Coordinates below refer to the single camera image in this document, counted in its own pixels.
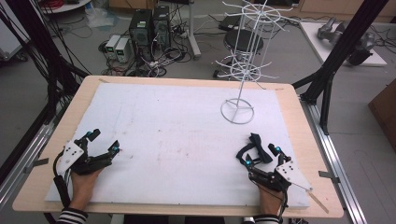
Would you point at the clear plastic bag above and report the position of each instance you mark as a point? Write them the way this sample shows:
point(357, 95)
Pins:
point(99, 17)

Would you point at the black bow tie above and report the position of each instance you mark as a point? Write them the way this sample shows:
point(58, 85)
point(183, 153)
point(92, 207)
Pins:
point(260, 148)

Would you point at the white power supply unit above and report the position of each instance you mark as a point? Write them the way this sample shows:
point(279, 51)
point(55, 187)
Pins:
point(112, 46)
point(122, 49)

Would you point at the white platform board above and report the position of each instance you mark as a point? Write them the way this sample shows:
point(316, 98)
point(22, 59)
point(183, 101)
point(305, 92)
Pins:
point(314, 40)

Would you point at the grey and black robot part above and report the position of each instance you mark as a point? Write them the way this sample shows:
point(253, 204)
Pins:
point(361, 49)

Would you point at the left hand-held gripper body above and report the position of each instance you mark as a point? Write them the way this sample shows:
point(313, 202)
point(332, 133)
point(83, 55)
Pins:
point(74, 155)

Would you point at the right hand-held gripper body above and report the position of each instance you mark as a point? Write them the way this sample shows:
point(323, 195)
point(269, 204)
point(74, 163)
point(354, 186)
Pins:
point(289, 172)

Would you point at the white cart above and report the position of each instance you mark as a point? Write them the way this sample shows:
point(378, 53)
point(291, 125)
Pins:
point(9, 40)

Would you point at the grey metal bracket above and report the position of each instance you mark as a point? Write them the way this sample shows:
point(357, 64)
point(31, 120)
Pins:
point(35, 165)
point(328, 176)

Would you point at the round white table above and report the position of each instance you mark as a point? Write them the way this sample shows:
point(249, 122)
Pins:
point(65, 6)

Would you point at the white table leg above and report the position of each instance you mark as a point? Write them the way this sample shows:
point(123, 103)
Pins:
point(193, 37)

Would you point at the flat black box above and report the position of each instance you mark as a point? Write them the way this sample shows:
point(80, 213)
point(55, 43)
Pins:
point(229, 22)

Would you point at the aluminium rail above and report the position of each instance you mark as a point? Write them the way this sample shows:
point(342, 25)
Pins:
point(350, 199)
point(18, 180)

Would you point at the wooden table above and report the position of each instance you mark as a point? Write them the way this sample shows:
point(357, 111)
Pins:
point(297, 124)

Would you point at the black computer tower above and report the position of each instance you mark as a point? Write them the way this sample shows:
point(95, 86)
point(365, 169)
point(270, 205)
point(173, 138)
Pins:
point(162, 28)
point(140, 31)

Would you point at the person's right hand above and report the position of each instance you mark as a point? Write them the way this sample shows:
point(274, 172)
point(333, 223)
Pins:
point(271, 202)

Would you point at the white foam mat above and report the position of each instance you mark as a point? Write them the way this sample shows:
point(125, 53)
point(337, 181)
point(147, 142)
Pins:
point(174, 140)

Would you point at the thin wooden stick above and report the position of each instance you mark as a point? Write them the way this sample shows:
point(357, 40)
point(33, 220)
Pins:
point(318, 202)

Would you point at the brown wooden cabinet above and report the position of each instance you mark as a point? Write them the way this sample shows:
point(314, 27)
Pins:
point(384, 115)

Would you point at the black round stool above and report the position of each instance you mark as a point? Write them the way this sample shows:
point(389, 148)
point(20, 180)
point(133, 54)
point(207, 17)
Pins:
point(243, 40)

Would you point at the person's left hand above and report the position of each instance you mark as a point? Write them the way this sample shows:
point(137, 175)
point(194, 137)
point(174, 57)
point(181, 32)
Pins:
point(82, 186)

